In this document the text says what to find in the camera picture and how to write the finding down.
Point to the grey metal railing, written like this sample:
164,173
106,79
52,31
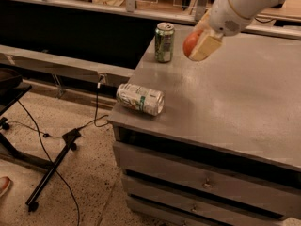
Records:
73,68

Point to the upright green soda can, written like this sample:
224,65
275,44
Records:
164,37

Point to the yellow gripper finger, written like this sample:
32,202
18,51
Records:
203,23
205,43

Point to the shoe tip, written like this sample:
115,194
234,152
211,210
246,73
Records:
4,185

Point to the black metal stand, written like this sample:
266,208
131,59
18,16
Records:
12,89

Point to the white soda can lying down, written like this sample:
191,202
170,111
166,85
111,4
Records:
141,99

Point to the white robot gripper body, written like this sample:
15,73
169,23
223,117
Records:
223,19

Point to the grey drawer cabinet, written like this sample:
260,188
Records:
226,149

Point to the red apple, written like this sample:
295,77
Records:
190,42

